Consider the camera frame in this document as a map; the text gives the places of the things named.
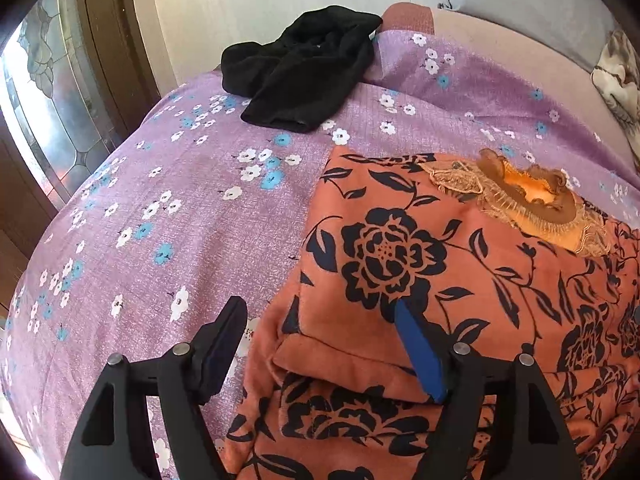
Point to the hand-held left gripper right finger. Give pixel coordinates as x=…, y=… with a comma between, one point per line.
x=419, y=350

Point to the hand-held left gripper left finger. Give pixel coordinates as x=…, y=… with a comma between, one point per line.
x=223, y=350

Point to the orange black floral garment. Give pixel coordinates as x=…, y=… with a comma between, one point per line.
x=400, y=240

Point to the purple floral bedsheet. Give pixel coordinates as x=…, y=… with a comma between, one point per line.
x=175, y=210

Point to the brown stained glass door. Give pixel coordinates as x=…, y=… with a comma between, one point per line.
x=55, y=90

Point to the pink mattress cover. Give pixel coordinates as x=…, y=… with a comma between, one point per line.
x=500, y=45

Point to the tiger print blanket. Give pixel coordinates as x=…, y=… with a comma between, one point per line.
x=620, y=80

